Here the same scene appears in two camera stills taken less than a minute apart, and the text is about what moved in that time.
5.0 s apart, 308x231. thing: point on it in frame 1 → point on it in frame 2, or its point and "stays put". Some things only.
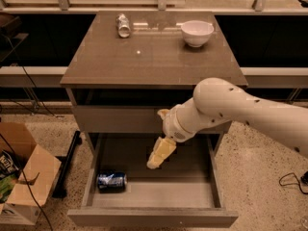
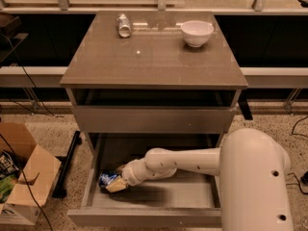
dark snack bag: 10,165 stays put
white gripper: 172,124 → 131,173
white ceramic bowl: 196,33 stays put
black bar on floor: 61,191 stays put
